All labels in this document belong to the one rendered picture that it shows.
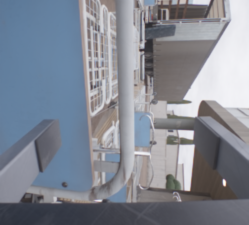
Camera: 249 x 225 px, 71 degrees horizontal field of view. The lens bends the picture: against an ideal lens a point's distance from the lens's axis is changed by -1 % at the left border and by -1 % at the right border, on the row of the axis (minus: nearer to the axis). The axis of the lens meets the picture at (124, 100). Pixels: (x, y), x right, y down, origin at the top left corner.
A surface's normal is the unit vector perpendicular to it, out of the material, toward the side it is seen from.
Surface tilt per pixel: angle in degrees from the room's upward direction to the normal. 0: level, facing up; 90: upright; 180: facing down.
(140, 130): 90
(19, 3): 90
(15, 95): 90
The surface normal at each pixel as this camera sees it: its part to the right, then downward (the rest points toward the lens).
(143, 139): -0.18, 0.11
